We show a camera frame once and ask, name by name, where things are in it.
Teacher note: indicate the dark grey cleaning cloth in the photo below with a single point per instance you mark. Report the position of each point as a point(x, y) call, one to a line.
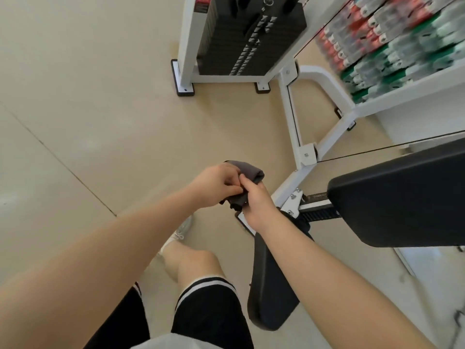
point(250, 170)

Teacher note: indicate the white gym machine frame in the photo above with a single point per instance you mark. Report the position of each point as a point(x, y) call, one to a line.
point(334, 87)

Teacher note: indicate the small black red sticker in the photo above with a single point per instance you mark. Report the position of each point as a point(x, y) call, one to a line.
point(202, 4)

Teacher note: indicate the black padded seat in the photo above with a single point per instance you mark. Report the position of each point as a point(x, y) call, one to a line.
point(269, 287)

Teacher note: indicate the person's right leg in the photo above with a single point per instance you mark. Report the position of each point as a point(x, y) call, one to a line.
point(196, 263)

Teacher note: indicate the black weight stack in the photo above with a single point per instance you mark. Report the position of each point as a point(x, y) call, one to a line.
point(232, 36)

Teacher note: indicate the person's left forearm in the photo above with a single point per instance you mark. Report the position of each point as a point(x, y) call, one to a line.
point(91, 265)

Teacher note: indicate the person's right forearm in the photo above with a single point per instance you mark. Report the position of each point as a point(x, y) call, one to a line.
point(345, 287)

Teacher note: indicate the person's right hand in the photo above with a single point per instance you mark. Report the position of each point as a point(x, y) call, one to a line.
point(261, 208)

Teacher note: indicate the stack of water bottle packs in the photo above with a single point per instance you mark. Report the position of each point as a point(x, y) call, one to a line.
point(392, 43)

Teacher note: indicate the person's left hand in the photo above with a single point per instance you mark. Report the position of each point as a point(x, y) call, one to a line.
point(214, 185)

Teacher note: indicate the white sneaker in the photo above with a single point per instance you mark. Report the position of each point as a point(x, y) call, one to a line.
point(179, 232)

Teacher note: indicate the black shorts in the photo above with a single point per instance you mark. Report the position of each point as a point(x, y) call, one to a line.
point(210, 312)

